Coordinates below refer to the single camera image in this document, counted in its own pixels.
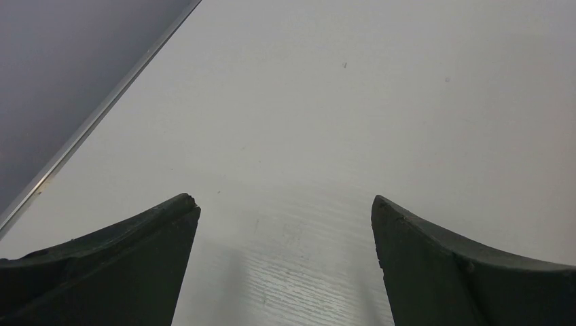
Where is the aluminium table edge rail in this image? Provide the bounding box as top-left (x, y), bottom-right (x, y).
top-left (1, 1), bottom-right (198, 235)

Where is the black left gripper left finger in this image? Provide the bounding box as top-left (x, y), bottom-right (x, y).
top-left (1, 194), bottom-right (201, 325)

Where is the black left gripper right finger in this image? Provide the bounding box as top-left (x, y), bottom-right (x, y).
top-left (371, 196), bottom-right (575, 325)

